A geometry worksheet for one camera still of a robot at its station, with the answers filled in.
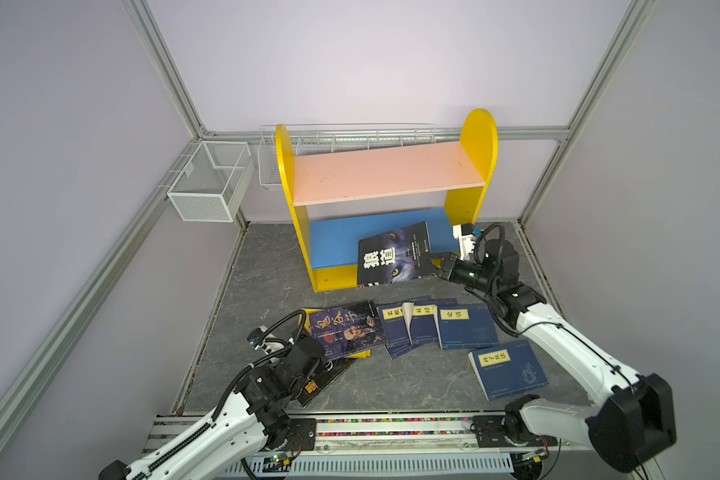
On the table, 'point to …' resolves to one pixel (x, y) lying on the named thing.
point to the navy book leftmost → (395, 329)
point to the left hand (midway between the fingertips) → (301, 339)
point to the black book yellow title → (325, 374)
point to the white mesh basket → (213, 182)
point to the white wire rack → (335, 138)
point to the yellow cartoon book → (360, 355)
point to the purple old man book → (349, 329)
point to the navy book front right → (507, 368)
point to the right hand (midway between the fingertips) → (422, 259)
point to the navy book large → (465, 326)
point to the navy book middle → (419, 317)
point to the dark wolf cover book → (394, 256)
